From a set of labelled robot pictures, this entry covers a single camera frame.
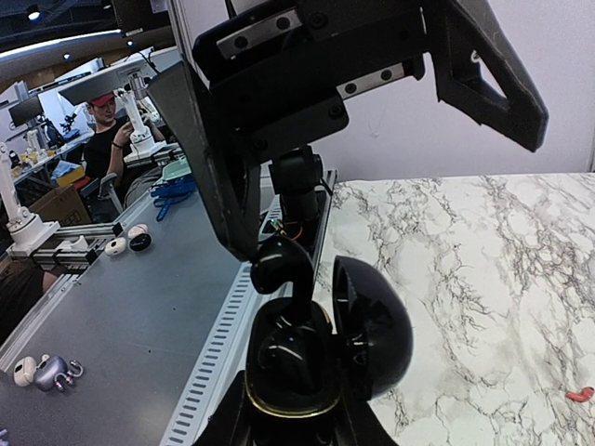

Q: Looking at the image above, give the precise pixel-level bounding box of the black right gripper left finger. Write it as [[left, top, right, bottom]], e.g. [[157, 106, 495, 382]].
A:
[[193, 371, 252, 446]]

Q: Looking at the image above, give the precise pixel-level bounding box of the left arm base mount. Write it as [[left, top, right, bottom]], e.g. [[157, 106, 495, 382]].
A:
[[258, 190, 329, 257]]

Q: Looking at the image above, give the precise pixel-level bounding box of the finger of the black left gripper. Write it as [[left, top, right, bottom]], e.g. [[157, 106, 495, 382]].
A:
[[147, 60, 260, 261], [421, 1, 549, 152]]

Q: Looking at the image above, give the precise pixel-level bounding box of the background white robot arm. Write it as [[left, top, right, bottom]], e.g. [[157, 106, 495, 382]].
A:
[[114, 88, 165, 164]]

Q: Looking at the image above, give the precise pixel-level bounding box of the blue strap on bench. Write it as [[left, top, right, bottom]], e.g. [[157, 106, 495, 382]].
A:
[[149, 181, 199, 222]]

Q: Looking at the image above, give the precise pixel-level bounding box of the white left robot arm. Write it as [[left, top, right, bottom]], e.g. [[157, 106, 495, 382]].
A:
[[148, 1, 549, 261]]

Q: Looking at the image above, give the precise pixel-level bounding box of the black earbud case on bench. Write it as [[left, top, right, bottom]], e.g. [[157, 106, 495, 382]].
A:
[[128, 233, 152, 253]]

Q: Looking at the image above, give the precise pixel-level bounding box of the green plastic tray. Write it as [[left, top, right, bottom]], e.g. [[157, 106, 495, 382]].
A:
[[160, 157, 192, 183]]

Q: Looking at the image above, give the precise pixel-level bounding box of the black earbud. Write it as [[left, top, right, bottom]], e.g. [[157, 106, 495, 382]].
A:
[[250, 236, 316, 337]]

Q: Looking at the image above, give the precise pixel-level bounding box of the front aluminium rail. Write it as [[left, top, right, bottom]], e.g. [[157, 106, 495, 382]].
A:
[[157, 169, 338, 446]]

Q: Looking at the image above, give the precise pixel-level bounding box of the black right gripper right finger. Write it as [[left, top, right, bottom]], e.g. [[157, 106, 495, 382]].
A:
[[341, 394, 397, 446]]

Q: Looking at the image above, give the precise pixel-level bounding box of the person in red cap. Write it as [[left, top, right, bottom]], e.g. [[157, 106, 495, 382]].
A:
[[84, 93, 161, 207]]

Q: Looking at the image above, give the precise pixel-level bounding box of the white earbud case near purple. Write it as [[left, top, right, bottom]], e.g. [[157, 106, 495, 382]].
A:
[[13, 354, 50, 387]]

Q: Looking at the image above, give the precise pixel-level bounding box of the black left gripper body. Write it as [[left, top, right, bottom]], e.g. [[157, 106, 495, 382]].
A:
[[192, 1, 428, 161]]

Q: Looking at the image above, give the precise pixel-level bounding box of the black earbud charging case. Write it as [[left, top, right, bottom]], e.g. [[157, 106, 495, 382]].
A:
[[245, 256, 414, 419]]

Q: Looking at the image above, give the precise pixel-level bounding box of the red earbud near case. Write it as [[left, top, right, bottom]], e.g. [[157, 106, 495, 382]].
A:
[[565, 387, 595, 403]]

